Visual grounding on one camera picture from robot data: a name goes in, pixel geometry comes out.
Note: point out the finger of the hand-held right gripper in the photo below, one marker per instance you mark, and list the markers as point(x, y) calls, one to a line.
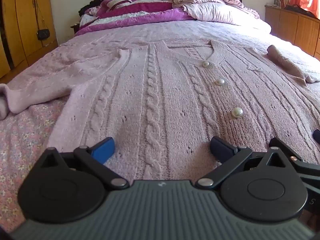
point(317, 136)
point(303, 162)

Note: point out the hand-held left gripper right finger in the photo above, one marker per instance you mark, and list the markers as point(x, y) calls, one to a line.
point(221, 150)

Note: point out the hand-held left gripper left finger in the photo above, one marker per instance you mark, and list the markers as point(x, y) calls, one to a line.
point(103, 150)

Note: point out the dark clothes pile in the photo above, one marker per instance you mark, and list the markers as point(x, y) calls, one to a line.
point(87, 7)

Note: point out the pink floral bedspread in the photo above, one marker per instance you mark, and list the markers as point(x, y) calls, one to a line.
point(25, 155)

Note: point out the wooden side cabinet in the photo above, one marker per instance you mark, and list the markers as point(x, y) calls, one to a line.
point(292, 27)

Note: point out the dark wooden nightstand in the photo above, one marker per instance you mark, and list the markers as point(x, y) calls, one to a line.
point(75, 28)

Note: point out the small black handbag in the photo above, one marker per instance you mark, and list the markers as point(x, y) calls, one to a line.
point(43, 34)

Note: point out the pink checked pillow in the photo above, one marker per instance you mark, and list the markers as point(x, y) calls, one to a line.
point(220, 15)

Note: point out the magenta white striped quilt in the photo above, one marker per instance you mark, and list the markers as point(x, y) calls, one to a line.
point(140, 10)

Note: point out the wooden wardrobe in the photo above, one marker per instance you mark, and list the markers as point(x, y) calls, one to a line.
point(22, 17)

